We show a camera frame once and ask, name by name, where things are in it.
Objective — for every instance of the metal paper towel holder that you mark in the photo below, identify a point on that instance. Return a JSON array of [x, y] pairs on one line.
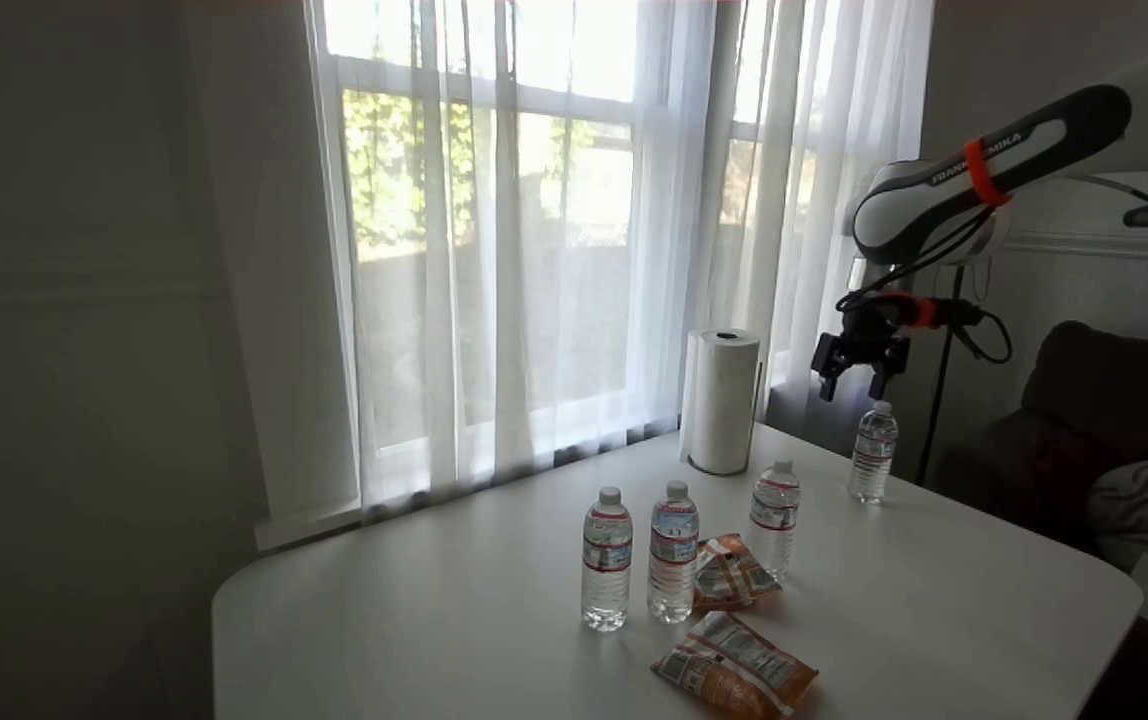
[[718, 470]]

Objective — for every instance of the white paper towel roll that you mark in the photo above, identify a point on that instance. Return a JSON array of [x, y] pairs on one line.
[[723, 402]]

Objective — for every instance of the wide sheer white curtain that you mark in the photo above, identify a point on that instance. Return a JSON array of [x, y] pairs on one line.
[[533, 333]]

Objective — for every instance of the clear plastic water bottle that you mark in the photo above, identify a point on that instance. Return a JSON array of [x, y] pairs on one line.
[[604, 565], [675, 552], [775, 514], [874, 461]]

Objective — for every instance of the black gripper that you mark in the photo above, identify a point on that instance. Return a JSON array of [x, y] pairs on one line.
[[868, 351]]

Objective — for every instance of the white window frame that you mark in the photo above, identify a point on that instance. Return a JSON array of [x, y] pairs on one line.
[[729, 161]]

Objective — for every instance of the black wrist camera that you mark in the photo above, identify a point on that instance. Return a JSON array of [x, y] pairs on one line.
[[868, 314]]

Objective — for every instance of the dark grey sofa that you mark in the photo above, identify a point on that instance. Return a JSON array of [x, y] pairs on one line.
[[1104, 384]]

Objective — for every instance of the narrow sheer white curtain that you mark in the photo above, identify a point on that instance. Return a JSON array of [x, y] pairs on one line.
[[838, 104]]

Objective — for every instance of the black tripod stand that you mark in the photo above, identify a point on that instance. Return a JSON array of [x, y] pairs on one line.
[[934, 414]]

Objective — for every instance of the orange snack packet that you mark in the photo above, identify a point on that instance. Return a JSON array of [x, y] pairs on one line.
[[729, 577], [744, 664]]

